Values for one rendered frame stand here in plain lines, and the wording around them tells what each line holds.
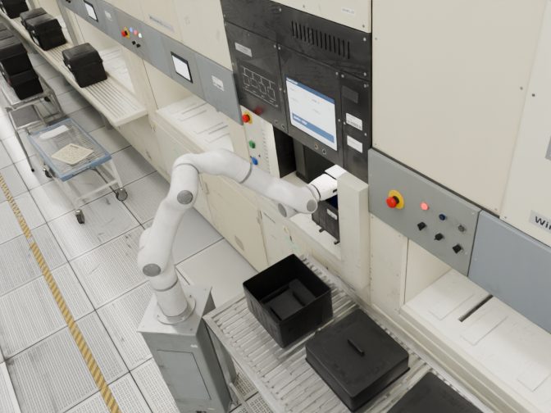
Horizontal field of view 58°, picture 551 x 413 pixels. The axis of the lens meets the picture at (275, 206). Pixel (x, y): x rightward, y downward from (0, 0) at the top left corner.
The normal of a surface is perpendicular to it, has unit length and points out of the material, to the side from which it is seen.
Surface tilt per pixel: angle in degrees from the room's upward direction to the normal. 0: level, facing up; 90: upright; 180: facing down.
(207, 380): 90
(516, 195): 90
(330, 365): 0
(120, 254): 0
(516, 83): 90
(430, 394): 0
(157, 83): 90
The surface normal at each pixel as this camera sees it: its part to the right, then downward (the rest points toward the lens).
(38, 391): -0.12, -0.76
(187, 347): -0.16, 0.65
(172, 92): 0.58, 0.47
